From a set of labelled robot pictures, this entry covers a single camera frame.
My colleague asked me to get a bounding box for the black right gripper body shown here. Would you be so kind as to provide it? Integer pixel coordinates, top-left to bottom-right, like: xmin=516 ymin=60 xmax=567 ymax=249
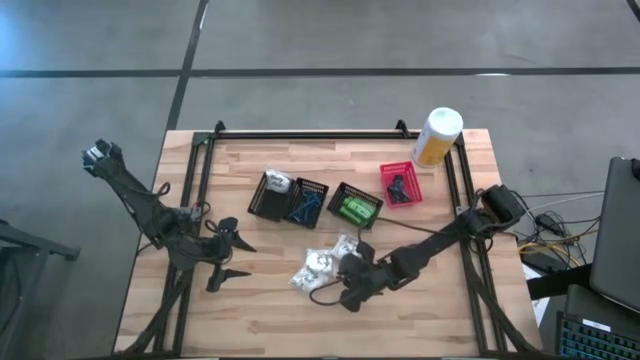
xmin=344 ymin=252 xmax=406 ymax=301

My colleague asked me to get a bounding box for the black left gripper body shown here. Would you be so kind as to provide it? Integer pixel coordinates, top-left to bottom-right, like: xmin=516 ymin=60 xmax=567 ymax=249
xmin=192 ymin=227 xmax=235 ymax=281

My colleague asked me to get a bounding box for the clear bag of cotton pads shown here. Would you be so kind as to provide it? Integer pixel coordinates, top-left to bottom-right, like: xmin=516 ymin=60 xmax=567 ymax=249
xmin=263 ymin=168 xmax=295 ymax=195
xmin=289 ymin=264 xmax=326 ymax=292
xmin=302 ymin=248 xmax=341 ymax=276
xmin=331 ymin=232 xmax=362 ymax=261

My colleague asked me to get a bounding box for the black plastic basket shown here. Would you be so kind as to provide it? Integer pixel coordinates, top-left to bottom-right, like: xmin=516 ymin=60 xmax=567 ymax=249
xmin=246 ymin=171 xmax=297 ymax=223
xmin=284 ymin=177 xmax=330 ymax=230
xmin=326 ymin=181 xmax=385 ymax=230

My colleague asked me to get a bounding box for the red plastic basket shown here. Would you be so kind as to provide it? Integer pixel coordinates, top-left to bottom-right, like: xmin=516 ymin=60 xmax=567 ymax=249
xmin=378 ymin=160 xmax=425 ymax=208

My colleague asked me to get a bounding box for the white yellow wipes canister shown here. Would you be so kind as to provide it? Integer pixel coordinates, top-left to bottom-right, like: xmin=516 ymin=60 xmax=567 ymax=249
xmin=411 ymin=106 xmax=465 ymax=169

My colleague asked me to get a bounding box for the white paper sheet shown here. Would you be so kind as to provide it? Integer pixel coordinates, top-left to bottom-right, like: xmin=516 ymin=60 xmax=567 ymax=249
xmin=522 ymin=264 xmax=551 ymax=326

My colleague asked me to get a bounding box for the black power adapter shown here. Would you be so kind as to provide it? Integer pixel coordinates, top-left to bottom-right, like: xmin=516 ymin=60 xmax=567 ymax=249
xmin=533 ymin=212 xmax=557 ymax=232

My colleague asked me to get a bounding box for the grey metal stand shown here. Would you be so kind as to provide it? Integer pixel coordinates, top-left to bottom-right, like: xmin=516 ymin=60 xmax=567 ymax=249
xmin=0 ymin=218 xmax=82 ymax=351

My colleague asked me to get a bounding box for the backlit black keyboard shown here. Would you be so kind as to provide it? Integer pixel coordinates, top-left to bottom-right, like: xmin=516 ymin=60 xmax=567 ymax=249
xmin=555 ymin=310 xmax=640 ymax=360

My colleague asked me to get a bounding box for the grey laptop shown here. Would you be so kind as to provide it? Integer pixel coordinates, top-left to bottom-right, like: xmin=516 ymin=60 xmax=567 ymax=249
xmin=588 ymin=155 xmax=640 ymax=314

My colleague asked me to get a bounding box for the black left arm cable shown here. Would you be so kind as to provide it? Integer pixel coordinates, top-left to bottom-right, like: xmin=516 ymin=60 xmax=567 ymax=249
xmin=134 ymin=180 xmax=221 ymax=261

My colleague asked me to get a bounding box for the yellow cable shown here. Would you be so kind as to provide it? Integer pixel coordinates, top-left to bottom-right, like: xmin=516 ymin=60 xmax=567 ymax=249
xmin=517 ymin=232 xmax=599 ymax=257

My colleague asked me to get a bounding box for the black strap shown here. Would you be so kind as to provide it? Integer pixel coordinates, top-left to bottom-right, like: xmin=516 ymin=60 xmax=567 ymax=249
xmin=524 ymin=263 xmax=594 ymax=301

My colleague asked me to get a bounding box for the white cable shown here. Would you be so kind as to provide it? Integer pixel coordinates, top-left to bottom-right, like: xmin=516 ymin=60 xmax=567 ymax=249
xmin=524 ymin=191 xmax=606 ymax=211

